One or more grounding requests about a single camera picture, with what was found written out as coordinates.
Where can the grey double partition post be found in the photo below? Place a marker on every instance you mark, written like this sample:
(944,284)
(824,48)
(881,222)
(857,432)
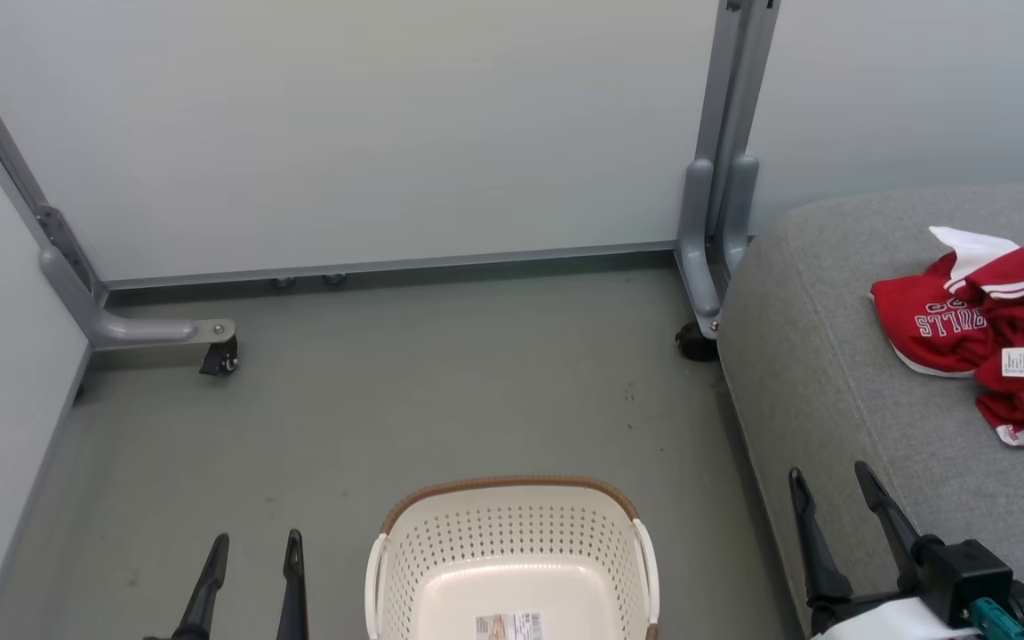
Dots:
(734,80)

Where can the grey slanted partition post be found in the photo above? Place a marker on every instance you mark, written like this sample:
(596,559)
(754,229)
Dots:
(5,151)

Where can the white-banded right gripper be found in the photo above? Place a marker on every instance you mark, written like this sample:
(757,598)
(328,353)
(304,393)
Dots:
(965,578)

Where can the black caster wheel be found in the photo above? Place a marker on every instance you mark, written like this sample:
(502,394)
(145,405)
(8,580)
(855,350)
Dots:
(695,343)
(220,359)

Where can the grey partition bottom rail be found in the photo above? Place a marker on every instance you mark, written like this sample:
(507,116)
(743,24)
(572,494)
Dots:
(388,267)

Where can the cream perforated laundry basket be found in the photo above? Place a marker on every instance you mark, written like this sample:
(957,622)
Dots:
(512,542)

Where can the paper label sticker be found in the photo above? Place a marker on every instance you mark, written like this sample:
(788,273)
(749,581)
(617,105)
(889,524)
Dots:
(508,626)

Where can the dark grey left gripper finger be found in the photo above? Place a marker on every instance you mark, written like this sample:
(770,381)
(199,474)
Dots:
(205,596)
(293,591)

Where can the grey fabric sofa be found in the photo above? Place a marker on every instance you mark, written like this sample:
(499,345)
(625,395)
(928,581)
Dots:
(850,400)

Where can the grey curved partition foot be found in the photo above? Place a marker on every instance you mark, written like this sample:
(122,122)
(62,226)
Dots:
(139,331)

